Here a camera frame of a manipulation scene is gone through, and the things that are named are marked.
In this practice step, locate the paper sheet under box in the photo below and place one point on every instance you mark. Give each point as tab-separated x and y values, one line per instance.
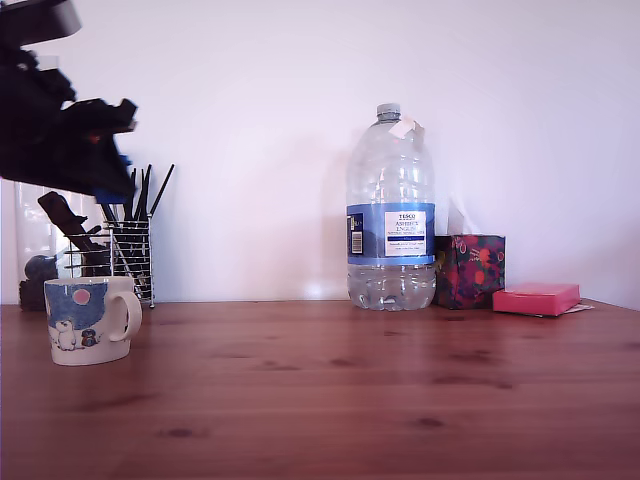
582	306

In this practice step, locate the blue coffee capsule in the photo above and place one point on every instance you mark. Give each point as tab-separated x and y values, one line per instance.
112	196

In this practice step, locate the white tissue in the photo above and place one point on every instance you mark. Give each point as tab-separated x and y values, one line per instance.
457	220

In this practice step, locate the clear plastic storage container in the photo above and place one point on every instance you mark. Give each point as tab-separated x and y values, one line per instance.
30	225

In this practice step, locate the black chopstick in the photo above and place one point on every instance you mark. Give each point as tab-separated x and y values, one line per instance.
114	211
139	197
147	192
161	191
109	212
129	210
125	212

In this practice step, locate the black kitchen utensil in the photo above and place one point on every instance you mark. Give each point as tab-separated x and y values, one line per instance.
60	212

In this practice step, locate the pink flat box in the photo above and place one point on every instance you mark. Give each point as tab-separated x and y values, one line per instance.
535	300

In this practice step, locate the large clear water bottle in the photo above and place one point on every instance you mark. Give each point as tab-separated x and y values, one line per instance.
390	175

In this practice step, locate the floral tissue box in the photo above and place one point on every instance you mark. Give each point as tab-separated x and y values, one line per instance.
470	270

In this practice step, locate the dark round object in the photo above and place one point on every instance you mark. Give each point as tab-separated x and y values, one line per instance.
37	270

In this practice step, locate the white mug with cartoon print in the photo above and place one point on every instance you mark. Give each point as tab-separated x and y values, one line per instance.
75	310

